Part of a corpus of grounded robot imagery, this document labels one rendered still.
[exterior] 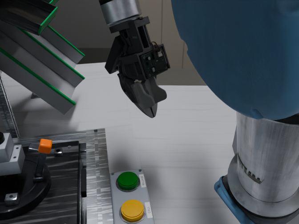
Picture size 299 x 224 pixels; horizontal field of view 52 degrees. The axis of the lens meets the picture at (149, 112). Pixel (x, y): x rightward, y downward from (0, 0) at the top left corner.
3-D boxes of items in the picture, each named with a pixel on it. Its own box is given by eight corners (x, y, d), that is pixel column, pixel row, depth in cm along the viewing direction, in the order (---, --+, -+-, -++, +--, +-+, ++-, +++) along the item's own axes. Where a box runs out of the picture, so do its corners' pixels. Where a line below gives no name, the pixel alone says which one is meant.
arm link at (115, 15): (93, 9, 61) (125, 0, 65) (101, 31, 62) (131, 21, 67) (113, -1, 55) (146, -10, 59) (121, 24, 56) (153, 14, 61)
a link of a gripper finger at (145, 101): (156, 124, 63) (142, 82, 60) (139, 122, 68) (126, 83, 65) (167, 118, 65) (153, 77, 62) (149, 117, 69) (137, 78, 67)
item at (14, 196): (20, 198, 53) (18, 192, 52) (18, 205, 52) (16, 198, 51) (8, 199, 53) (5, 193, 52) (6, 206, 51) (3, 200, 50)
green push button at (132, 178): (136, 176, 62) (136, 169, 61) (139, 191, 59) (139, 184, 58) (117, 179, 61) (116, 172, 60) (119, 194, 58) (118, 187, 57)
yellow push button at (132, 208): (142, 204, 56) (142, 197, 55) (145, 222, 53) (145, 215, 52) (120, 207, 56) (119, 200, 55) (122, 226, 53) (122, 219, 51)
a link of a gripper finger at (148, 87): (167, 118, 65) (153, 77, 62) (149, 117, 69) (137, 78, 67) (176, 112, 66) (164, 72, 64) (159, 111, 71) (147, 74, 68)
